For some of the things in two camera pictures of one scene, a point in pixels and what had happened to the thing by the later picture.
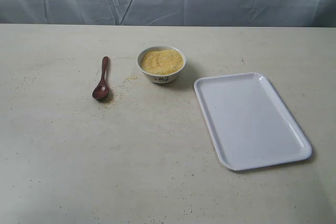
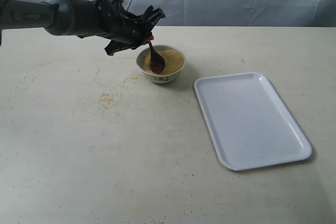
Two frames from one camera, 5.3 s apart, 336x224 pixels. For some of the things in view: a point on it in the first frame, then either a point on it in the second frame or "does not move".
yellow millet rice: [163, 62] does not move
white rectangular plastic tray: [249, 126] does not move
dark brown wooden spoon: [102, 91] to [157, 64]
